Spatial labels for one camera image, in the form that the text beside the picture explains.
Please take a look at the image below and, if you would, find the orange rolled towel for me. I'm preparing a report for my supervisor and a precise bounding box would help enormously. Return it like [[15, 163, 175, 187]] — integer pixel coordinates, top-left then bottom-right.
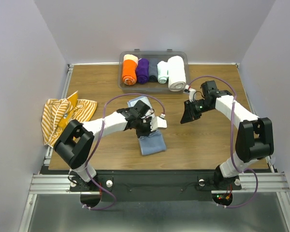
[[122, 54, 138, 86]]

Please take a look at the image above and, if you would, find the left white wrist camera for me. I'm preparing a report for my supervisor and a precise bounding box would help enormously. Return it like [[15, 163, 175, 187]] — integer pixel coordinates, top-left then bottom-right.
[[150, 116, 167, 131]]

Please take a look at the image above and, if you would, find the dark grey rolled towel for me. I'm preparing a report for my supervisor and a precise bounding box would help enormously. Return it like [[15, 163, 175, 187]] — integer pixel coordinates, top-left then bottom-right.
[[148, 58, 158, 82]]

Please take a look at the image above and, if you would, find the mint rolled towel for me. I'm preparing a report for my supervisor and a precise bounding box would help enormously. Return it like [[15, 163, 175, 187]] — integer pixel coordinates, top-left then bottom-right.
[[157, 61, 168, 84]]

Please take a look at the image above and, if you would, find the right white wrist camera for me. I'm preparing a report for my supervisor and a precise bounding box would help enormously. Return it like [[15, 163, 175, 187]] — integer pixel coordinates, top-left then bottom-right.
[[184, 85, 196, 102]]

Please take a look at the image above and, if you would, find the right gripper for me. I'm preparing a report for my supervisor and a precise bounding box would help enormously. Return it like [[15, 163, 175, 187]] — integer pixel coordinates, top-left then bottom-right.
[[180, 98, 214, 124]]

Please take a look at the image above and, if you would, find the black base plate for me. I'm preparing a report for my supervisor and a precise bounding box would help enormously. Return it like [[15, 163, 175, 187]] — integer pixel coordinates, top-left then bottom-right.
[[70, 170, 241, 202]]

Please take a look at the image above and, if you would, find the light blue towel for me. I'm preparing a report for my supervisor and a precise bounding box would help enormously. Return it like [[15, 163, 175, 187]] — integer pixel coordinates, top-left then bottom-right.
[[127, 96, 166, 156]]

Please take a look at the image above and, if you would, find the aluminium frame rail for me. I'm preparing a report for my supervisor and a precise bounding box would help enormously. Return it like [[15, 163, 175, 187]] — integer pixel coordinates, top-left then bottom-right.
[[18, 63, 290, 232]]

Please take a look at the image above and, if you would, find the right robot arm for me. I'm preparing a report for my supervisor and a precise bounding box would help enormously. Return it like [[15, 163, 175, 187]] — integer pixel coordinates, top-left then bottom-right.
[[180, 81, 274, 189]]

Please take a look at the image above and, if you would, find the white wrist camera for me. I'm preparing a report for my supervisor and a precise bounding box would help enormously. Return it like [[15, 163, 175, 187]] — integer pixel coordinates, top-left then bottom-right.
[[184, 85, 196, 102], [150, 116, 167, 131]]

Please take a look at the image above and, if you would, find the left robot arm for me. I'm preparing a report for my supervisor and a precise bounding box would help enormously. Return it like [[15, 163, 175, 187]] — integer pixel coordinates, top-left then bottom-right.
[[54, 100, 154, 190]]

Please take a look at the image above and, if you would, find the purple rolled towel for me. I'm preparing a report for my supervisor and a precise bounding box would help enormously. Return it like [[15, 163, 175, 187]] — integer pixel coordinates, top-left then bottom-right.
[[135, 58, 149, 84]]

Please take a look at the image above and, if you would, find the yellow striped towel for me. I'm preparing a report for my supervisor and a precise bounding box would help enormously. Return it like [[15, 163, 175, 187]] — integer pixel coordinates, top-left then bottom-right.
[[41, 91, 98, 147]]

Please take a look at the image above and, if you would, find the white rolled towel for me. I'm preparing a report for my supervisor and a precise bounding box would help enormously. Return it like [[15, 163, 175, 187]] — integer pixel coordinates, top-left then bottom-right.
[[167, 56, 186, 91]]

